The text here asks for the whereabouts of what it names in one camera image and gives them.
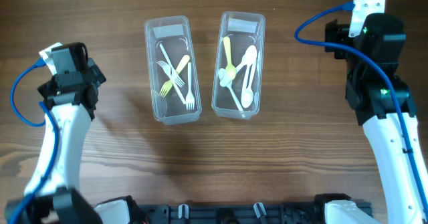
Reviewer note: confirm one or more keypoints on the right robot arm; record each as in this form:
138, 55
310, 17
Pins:
387, 115

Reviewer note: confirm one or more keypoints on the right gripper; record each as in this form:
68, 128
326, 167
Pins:
334, 37

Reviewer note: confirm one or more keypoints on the left clear plastic container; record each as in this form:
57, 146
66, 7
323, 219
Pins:
175, 35

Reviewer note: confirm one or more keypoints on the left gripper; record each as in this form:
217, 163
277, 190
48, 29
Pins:
97, 73

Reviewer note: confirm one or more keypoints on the right clear plastic container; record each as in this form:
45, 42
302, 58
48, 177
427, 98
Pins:
243, 29

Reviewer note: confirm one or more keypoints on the white spoon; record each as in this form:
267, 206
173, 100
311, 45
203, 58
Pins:
239, 68
237, 103
247, 92

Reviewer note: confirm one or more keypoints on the yellow plastic spoon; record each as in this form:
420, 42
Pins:
230, 68

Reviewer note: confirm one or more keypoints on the bent white plastic fork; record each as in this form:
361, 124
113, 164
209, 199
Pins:
173, 77

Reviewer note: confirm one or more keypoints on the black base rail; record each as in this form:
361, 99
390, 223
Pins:
285, 213

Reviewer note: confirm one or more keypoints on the white fork diagonal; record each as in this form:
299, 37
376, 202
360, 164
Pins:
190, 99

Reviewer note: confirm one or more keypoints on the white spoon vertical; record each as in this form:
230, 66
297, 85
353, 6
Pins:
250, 55

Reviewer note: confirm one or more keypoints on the clear plastic container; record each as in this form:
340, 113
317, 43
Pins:
175, 35
243, 29

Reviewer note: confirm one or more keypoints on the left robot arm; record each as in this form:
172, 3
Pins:
69, 102

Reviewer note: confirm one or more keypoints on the cream plastic fork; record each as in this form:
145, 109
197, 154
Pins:
168, 84

